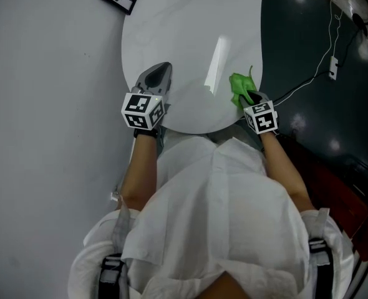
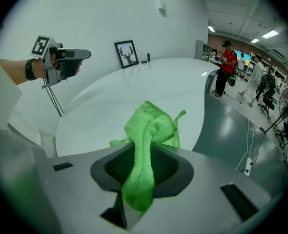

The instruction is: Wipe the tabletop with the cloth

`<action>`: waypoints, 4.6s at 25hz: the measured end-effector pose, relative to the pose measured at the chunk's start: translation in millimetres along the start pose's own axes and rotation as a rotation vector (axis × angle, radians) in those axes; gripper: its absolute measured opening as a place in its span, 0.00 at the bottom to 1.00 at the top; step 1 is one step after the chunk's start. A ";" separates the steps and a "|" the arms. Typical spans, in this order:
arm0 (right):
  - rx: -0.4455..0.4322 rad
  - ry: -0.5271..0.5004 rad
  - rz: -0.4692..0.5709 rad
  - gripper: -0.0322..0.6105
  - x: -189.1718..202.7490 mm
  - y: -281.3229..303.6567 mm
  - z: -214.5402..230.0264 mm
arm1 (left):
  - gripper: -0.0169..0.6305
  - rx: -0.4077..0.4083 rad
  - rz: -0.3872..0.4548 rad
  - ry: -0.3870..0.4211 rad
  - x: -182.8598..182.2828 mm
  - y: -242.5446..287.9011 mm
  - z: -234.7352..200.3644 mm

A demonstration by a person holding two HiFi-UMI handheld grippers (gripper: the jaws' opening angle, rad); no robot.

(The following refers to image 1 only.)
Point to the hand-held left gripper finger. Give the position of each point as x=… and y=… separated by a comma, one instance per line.
x=168, y=78
x=149, y=72

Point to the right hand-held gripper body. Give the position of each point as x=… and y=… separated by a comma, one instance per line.
x=262, y=118

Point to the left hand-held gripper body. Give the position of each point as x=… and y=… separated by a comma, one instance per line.
x=140, y=109

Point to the green cloth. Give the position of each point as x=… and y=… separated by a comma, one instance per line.
x=240, y=84

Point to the person's right forearm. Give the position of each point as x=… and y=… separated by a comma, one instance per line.
x=283, y=170

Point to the person's left forearm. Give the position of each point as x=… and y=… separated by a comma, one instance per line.
x=142, y=170

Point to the white oval tabletop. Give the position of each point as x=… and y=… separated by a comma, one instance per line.
x=177, y=26

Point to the black wristband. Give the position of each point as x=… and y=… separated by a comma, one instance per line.
x=146, y=133

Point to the white power adapter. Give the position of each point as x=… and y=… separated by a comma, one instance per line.
x=333, y=68

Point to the red brown wooden bench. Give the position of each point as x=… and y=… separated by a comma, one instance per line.
x=333, y=192

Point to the person's white shirt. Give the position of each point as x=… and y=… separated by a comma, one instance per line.
x=221, y=216

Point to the black round stand base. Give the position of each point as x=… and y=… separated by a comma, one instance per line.
x=360, y=23

